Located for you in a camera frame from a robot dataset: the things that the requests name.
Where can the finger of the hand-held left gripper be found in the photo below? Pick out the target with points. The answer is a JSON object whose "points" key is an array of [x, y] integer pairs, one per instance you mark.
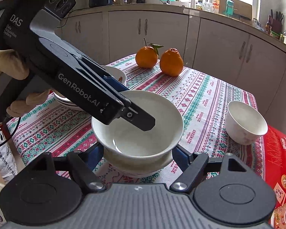
{"points": [[143, 120], [113, 82]]}

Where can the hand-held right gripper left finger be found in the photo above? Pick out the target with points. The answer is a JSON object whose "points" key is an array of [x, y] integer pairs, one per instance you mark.
{"points": [[97, 155]]}

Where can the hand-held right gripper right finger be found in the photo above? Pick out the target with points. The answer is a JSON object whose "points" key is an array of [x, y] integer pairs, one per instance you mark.
{"points": [[181, 155]]}

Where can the white plate with fruit print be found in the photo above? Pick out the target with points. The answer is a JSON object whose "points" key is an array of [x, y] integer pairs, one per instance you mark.
{"points": [[118, 74], [64, 102], [74, 107]]}

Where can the large white bowl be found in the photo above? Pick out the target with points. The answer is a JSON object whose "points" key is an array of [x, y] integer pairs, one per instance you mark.
{"points": [[143, 138]]}

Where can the person's left hand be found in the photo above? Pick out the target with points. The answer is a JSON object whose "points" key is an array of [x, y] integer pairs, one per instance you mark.
{"points": [[9, 64]]}

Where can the orange with green leaf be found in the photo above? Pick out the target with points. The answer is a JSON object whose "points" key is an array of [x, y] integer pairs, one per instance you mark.
{"points": [[146, 57]]}

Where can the bumpy orange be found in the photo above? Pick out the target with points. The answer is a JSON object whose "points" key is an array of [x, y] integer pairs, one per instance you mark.
{"points": [[171, 63]]}

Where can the patterned tablecloth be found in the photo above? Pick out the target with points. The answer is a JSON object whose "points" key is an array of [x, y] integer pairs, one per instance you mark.
{"points": [[205, 95]]}

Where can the white bowl with pink flowers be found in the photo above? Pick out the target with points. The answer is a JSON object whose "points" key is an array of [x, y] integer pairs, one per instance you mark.
{"points": [[243, 124]]}

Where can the white printed bag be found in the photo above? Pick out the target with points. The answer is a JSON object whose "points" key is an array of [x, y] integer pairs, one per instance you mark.
{"points": [[2, 152]]}

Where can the red printed box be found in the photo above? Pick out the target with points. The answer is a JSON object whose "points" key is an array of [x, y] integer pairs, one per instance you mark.
{"points": [[283, 159]]}

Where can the white kitchen cabinets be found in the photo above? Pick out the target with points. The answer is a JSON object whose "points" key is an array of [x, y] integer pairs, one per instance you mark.
{"points": [[216, 40]]}

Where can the green plastic bottle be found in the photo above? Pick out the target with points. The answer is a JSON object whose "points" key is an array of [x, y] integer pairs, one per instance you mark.
{"points": [[229, 7]]}

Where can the wooden cutting board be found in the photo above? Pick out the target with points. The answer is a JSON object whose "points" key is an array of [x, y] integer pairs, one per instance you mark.
{"points": [[240, 6]]}

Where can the dark sauce bottle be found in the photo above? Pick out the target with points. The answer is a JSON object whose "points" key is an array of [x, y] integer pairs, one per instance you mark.
{"points": [[268, 26]]}

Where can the knife block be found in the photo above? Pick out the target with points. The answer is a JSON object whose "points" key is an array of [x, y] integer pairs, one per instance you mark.
{"points": [[277, 22]]}

